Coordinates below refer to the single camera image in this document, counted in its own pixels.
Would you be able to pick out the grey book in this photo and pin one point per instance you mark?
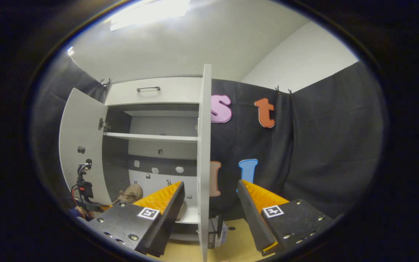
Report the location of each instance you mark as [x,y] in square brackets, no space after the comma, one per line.
[214,236]
[223,234]

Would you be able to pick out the white cabinet drawer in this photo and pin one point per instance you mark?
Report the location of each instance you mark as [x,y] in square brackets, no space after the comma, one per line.
[180,91]

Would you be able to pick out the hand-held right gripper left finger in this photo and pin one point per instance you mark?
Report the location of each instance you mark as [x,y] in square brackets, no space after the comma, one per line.
[166,225]

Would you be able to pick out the metal door hinge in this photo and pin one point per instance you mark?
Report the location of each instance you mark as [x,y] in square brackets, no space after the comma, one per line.
[103,124]

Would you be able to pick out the white shoe cabinet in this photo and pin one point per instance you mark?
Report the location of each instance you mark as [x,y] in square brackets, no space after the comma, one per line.
[158,123]

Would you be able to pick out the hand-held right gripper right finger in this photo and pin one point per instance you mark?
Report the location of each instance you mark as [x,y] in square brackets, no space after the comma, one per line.
[255,218]

